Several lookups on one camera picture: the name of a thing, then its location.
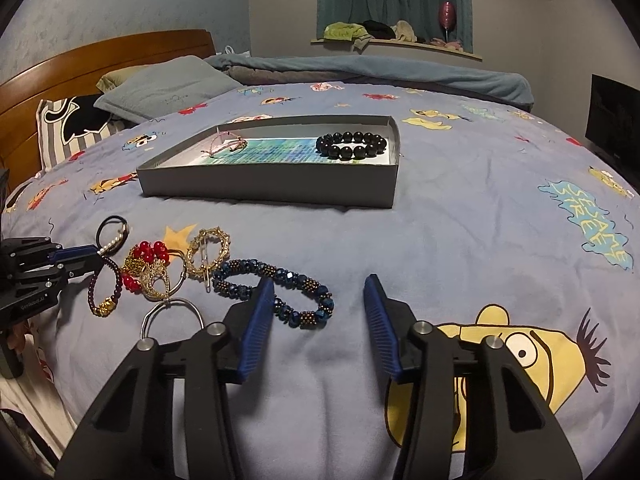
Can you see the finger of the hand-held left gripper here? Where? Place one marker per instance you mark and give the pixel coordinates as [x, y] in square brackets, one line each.
[80, 266]
[75, 251]

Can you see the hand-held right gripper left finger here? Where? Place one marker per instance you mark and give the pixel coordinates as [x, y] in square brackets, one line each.
[257, 325]

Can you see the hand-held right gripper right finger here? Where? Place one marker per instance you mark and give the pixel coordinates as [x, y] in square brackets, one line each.
[382, 325]

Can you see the grey cardboard box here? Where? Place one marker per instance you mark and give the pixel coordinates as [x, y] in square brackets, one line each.
[250, 187]

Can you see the red bead jewelry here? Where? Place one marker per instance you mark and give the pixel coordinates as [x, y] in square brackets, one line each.
[145, 250]

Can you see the gold hair pin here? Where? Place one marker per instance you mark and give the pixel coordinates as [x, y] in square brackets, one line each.
[206, 275]

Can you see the gold ornate hair clip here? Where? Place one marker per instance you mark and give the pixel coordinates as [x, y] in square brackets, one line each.
[220, 237]

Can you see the person's white printed clothing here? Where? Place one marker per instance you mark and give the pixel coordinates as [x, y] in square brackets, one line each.
[25, 400]

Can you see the striped black white pillow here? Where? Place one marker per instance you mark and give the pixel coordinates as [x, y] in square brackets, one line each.
[60, 145]

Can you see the blue cartoon printed bed sheet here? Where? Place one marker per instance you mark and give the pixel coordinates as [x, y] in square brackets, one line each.
[450, 240]

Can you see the blue green printed card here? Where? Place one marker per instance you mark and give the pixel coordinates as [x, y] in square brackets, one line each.
[280, 150]

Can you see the yellow green pillow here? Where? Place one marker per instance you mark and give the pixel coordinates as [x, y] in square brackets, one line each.
[112, 78]

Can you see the grey pillow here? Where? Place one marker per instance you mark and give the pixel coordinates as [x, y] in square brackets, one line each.
[165, 85]

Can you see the wooden headboard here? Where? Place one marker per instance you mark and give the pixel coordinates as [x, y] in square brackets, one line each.
[100, 60]

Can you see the grey blanket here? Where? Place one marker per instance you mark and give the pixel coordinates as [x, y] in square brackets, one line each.
[265, 76]

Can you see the blue blanket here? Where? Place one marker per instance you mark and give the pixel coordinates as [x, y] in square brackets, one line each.
[400, 72]

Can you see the window sill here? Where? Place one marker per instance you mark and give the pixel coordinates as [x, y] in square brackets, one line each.
[400, 46]

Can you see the pink item on sill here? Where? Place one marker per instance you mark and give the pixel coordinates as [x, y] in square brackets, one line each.
[450, 44]

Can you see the beige cloth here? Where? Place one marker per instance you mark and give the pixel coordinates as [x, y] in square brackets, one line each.
[405, 31]

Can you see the green cloth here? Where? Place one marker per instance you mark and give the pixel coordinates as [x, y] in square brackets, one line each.
[342, 31]

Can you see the black cloth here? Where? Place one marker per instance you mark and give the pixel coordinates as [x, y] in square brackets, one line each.
[377, 27]

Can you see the black monitor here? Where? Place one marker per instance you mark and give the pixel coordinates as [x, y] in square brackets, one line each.
[612, 115]

